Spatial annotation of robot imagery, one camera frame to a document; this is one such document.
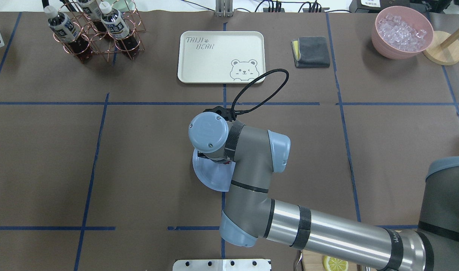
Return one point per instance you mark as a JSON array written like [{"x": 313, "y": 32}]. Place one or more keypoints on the aluminium frame post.
[{"x": 224, "y": 8}]

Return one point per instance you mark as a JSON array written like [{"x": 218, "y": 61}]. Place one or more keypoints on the wooden cutting board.
[{"x": 312, "y": 261}]

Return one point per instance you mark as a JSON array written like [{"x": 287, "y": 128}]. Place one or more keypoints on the pink bowl of ice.
[{"x": 400, "y": 32}]

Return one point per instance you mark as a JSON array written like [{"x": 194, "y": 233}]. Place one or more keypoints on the cream bear tray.
[{"x": 220, "y": 57}]

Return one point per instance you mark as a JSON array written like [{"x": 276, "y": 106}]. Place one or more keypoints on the wooden cup stand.
[{"x": 444, "y": 49}]

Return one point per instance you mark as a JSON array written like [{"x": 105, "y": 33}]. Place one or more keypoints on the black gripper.
[{"x": 201, "y": 154}]

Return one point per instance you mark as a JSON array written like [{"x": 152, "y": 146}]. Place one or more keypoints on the dark drink bottle left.
[{"x": 117, "y": 27}]

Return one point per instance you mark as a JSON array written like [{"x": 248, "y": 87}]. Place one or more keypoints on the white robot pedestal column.
[{"x": 222, "y": 265}]

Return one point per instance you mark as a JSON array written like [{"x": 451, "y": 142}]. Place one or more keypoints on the dark drink bottle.
[
  {"x": 94, "y": 14},
  {"x": 117, "y": 27},
  {"x": 67, "y": 33}
]

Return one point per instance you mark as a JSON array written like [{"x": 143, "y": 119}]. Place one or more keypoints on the dark drink bottle back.
[{"x": 94, "y": 14}]

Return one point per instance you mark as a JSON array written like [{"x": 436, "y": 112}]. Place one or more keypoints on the half lemon slice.
[{"x": 334, "y": 264}]

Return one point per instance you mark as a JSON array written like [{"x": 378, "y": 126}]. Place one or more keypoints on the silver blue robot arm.
[{"x": 379, "y": 187}]

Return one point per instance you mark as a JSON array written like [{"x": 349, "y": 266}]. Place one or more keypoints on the blue round plate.
[{"x": 216, "y": 176}]

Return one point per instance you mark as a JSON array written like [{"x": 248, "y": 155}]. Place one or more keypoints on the grey folded cloth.
[{"x": 310, "y": 52}]

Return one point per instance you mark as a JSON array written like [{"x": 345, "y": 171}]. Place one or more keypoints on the dark drink bottle front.
[{"x": 67, "y": 33}]

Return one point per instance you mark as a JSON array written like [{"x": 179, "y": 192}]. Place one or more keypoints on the copper wire bottle rack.
[{"x": 94, "y": 39}]

